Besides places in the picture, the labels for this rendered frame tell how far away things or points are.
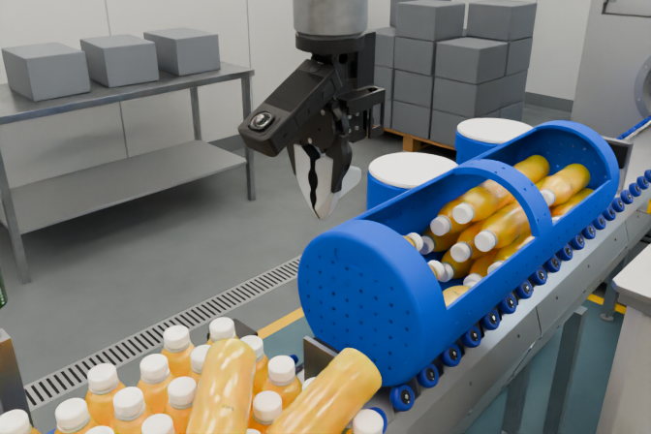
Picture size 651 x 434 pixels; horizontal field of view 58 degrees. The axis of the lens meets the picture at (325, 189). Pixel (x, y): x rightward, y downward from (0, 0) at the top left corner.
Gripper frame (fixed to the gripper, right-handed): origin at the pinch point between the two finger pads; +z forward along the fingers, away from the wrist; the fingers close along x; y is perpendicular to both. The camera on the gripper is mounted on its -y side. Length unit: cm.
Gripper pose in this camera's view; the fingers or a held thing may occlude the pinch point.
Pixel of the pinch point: (316, 211)
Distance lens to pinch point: 67.7
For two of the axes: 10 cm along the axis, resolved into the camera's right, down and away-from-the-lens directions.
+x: -7.0, -3.3, 6.4
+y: 7.2, -3.2, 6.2
